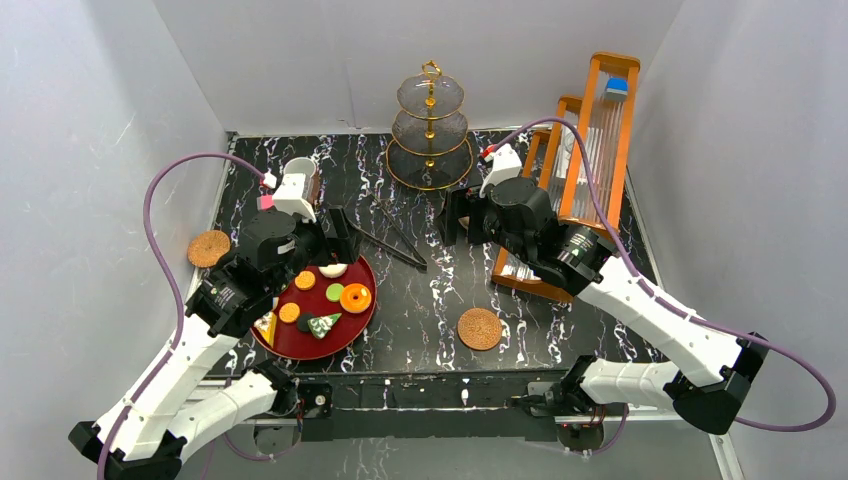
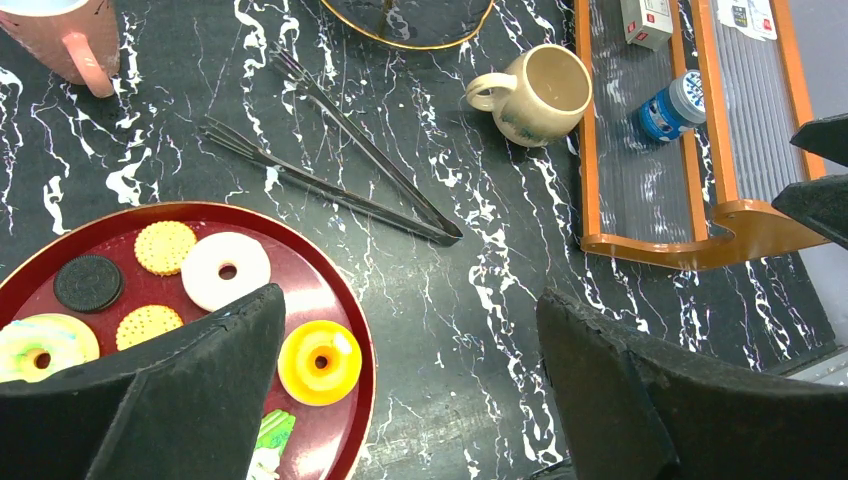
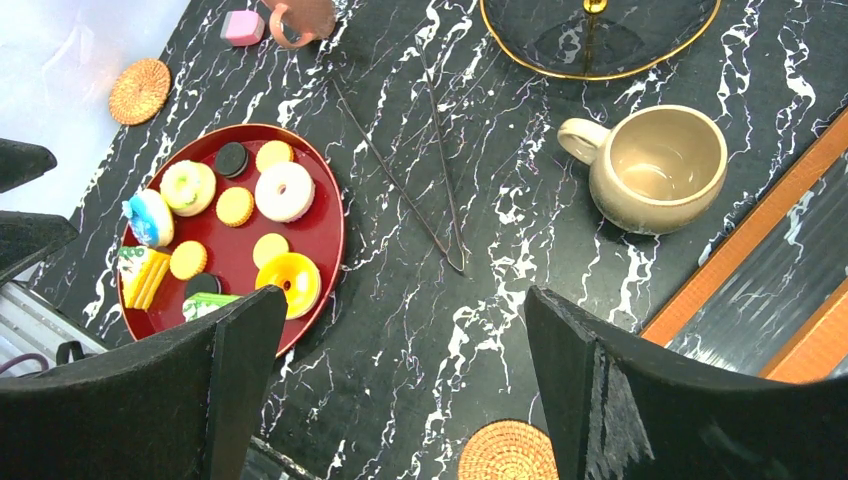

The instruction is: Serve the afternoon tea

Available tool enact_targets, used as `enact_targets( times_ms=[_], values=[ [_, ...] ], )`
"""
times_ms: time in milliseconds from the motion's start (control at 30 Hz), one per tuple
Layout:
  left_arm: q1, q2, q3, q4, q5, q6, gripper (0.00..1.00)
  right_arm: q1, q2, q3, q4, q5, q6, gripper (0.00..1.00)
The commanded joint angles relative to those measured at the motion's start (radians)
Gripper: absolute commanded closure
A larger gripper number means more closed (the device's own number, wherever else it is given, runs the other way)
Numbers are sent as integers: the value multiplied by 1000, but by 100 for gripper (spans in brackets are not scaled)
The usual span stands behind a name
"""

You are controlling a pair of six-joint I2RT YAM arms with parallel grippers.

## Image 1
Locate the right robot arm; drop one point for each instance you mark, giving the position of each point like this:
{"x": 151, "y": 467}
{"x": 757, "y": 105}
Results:
{"x": 706, "y": 375}

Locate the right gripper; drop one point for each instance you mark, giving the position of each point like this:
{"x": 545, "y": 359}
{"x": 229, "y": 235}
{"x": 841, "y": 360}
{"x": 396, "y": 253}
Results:
{"x": 457, "y": 205}

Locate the three-tier glass cake stand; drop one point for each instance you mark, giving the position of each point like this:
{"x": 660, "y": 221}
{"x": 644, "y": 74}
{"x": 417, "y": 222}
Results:
{"x": 429, "y": 148}

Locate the white donut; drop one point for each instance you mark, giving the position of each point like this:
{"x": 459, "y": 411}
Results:
{"x": 334, "y": 270}

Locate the green triangular cake slice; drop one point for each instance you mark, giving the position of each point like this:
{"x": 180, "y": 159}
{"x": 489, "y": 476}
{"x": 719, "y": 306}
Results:
{"x": 322, "y": 325}

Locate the yellow layered cake slice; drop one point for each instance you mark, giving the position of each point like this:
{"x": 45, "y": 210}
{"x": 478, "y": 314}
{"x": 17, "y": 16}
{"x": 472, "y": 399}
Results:
{"x": 266, "y": 328}

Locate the blue eraser block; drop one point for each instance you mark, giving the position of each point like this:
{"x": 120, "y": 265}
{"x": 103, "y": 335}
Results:
{"x": 616, "y": 90}

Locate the yellow biscuit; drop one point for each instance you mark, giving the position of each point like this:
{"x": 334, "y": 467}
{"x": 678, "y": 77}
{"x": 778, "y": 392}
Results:
{"x": 289, "y": 313}
{"x": 305, "y": 281}

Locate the green macaron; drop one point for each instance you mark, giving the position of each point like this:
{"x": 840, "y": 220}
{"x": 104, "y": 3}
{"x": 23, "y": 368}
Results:
{"x": 334, "y": 291}

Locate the pink grey eraser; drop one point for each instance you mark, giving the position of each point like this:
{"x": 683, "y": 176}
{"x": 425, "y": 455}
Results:
{"x": 265, "y": 202}

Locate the yellow biscuit lower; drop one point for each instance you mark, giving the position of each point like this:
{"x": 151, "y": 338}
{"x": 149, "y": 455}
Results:
{"x": 289, "y": 313}

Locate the orange wooden rack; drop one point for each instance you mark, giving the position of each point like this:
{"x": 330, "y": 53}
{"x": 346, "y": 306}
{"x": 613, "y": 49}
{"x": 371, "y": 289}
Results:
{"x": 583, "y": 170}

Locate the woven coaster left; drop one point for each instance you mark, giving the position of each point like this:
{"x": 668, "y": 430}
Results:
{"x": 206, "y": 249}

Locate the woven coaster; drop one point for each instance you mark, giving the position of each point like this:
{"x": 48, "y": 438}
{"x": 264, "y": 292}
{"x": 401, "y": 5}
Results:
{"x": 479, "y": 329}
{"x": 206, "y": 249}

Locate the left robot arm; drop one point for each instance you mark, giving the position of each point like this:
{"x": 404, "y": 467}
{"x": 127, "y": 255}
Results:
{"x": 150, "y": 433}

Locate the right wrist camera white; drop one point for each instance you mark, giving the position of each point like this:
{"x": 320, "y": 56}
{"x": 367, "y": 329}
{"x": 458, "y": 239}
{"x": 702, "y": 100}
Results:
{"x": 504, "y": 164}

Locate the woven coaster front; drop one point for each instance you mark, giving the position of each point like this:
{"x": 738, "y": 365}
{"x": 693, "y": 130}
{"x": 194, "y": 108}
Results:
{"x": 479, "y": 329}

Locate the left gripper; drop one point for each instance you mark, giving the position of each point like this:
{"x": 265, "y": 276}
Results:
{"x": 327, "y": 234}

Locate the pink mug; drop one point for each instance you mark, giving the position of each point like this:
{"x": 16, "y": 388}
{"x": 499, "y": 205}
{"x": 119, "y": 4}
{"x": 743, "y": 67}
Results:
{"x": 308, "y": 167}

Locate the yellow biscuit upper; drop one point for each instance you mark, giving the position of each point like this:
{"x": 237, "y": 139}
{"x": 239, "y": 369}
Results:
{"x": 305, "y": 281}

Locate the black sandwich cookie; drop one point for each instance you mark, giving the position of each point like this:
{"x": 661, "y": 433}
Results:
{"x": 303, "y": 323}

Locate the orange donut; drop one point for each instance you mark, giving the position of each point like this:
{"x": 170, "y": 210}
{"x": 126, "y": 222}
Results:
{"x": 356, "y": 298}

